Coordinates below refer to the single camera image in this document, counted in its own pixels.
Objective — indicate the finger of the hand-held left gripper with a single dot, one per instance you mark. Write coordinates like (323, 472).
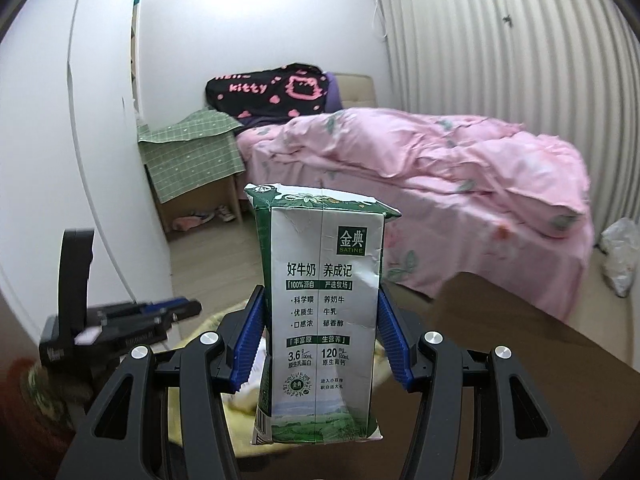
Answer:
(135, 322)
(175, 305)

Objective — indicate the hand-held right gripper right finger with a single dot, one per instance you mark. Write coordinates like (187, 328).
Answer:
(395, 340)

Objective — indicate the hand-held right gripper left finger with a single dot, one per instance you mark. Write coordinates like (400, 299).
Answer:
(250, 340)

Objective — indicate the green white milk carton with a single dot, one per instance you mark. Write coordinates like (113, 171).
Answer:
(320, 310)

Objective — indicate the yellow plastic bag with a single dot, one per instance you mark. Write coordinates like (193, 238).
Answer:
(240, 425)

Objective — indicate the pink slipper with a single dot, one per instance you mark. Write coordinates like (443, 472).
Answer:
(186, 223)

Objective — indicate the white sneaker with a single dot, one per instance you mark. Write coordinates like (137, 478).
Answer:
(204, 217)
(226, 214)

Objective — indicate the bed with pink floral sheet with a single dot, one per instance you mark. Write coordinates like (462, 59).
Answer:
(450, 260)

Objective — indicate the green checked cloth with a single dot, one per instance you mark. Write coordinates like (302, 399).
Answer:
(190, 160)

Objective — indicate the pink floral duvet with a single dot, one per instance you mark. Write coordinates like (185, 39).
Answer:
(450, 160)

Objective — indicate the black pink printed pillow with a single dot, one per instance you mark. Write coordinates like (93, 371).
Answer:
(250, 90)

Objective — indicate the white plastic bag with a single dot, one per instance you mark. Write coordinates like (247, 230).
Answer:
(620, 255)

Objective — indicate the beige headboard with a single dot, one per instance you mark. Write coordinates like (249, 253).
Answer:
(357, 90)

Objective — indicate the purple pillow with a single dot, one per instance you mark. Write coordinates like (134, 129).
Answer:
(332, 95)

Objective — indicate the white pleated curtain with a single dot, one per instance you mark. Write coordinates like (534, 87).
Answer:
(500, 85)

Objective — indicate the dark curtain clip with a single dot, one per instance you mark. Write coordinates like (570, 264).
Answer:
(507, 19)

